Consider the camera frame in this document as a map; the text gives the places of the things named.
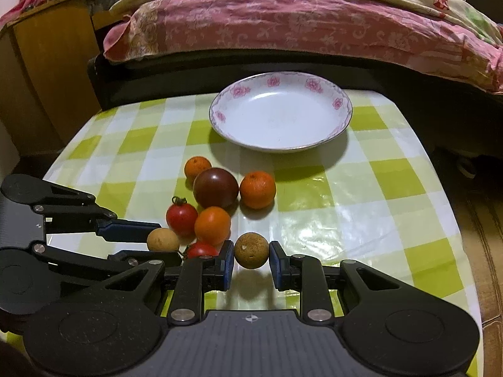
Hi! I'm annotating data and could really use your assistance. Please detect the light brown longan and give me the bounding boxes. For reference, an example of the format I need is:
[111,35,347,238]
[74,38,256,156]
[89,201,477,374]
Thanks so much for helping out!
[146,228,181,253]

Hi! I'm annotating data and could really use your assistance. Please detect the orange tomato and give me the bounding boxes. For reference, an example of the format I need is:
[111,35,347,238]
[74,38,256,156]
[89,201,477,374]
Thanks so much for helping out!
[194,206,231,247]

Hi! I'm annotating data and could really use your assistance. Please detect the red cherry tomato with stem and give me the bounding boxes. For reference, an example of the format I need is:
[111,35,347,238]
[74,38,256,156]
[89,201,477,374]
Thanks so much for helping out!
[165,196,198,238]

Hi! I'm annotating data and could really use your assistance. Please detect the dark purple tomato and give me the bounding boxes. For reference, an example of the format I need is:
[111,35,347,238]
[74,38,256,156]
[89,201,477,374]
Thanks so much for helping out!
[193,168,239,209]

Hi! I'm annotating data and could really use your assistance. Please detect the small orange mandarin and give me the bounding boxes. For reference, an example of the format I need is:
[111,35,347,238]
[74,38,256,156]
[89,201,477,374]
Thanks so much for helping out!
[183,156,212,183]

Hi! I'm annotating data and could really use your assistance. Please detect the wooden cabinet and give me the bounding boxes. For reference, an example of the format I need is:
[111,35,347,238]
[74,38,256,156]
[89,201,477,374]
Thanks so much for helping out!
[1,0,119,156]

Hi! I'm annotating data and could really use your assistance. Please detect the white floral plate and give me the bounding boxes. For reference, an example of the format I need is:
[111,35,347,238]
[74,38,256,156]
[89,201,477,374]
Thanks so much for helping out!
[208,72,353,153]

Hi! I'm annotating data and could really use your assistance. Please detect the pink floral bed quilt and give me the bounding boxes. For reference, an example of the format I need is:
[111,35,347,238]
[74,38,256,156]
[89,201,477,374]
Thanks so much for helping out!
[104,0,502,95]

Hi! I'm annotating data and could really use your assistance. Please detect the dark bed frame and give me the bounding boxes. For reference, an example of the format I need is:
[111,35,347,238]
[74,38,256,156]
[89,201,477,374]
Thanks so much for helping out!
[87,49,502,134]

